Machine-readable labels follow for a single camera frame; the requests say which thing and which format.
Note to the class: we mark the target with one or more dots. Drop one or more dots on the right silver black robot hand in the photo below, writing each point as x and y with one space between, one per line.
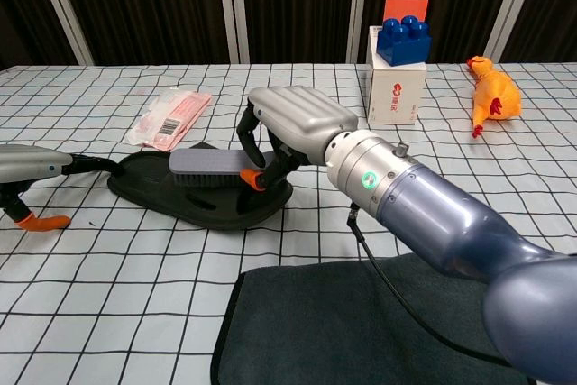
302 112

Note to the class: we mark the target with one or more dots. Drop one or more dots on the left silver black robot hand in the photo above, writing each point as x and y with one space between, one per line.
27 162

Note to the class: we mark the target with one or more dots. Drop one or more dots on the grey scrub brush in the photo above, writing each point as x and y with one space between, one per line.
203 164

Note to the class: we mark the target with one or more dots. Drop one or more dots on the black rubber slipper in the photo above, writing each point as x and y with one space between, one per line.
149 186

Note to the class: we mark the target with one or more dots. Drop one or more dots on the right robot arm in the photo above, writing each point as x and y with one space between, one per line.
428 213

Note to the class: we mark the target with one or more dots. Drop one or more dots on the white cardboard box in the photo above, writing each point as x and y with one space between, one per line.
392 96

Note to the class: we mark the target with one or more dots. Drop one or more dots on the checked light blue tablecloth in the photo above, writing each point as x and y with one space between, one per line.
67 268

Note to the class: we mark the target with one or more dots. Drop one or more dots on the blue toy brick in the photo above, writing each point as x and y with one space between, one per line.
401 49

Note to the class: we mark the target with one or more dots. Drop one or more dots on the pink plastic packet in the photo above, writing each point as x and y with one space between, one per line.
176 110

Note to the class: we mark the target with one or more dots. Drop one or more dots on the orange rectangular block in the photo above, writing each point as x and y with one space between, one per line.
405 4

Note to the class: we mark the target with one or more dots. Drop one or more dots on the yellow rubber chicken toy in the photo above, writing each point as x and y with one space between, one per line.
496 96

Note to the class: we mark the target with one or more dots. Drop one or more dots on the dark grey towel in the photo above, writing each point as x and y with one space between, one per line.
315 322

